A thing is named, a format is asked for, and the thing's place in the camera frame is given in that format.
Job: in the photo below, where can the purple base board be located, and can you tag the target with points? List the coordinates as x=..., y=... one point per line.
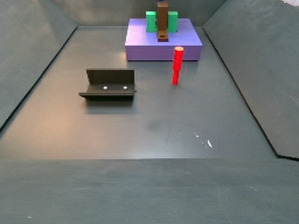
x=144, y=48

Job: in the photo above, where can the red cylinder peg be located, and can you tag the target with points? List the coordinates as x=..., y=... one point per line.
x=176, y=64

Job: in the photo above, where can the green U-shaped block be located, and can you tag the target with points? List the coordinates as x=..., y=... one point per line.
x=151, y=22

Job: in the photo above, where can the brown L-shaped block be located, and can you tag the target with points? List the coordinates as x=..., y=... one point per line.
x=161, y=21

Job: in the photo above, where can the black angled bracket holder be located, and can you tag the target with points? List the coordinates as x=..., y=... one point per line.
x=109, y=83

